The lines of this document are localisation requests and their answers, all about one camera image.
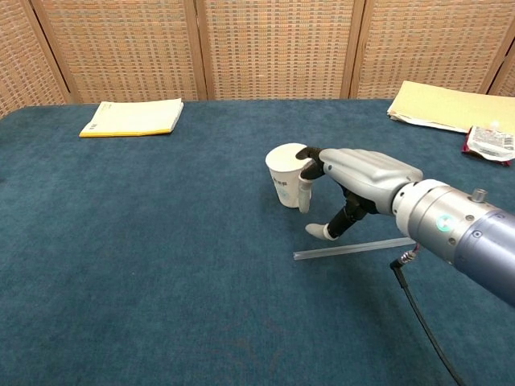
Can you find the woven wooden folding screen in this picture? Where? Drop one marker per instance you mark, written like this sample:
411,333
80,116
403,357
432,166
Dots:
257,48

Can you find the red and white snack packet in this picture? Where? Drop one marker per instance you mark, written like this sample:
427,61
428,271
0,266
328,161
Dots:
490,142

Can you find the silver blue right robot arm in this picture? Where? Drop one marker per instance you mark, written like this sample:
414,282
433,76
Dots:
454,229

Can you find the dark teal table cloth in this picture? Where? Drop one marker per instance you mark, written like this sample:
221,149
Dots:
161,261

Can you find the yellow-edged paper booklet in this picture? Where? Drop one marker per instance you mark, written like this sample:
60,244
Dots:
133,117

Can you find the white printed paper cup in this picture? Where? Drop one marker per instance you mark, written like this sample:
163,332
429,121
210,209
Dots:
283,169

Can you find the pale yellow paper folder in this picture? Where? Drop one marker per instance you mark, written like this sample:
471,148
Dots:
450,105

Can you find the transparent plastic straw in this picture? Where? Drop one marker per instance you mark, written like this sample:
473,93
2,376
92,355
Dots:
346,249

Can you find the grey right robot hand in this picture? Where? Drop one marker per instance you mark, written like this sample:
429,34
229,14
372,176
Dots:
362,173

